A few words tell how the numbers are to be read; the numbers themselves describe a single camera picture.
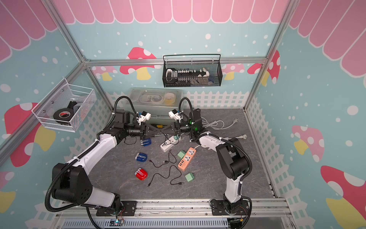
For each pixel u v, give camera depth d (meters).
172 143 0.97
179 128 0.71
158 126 1.05
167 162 0.91
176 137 0.97
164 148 0.94
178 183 0.83
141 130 0.69
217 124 1.06
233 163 0.49
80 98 0.80
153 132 0.75
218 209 0.74
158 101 1.05
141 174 0.83
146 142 0.96
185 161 0.89
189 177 0.83
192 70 0.92
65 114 0.70
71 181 0.42
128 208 0.74
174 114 0.78
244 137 1.01
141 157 0.91
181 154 0.92
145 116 0.76
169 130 0.75
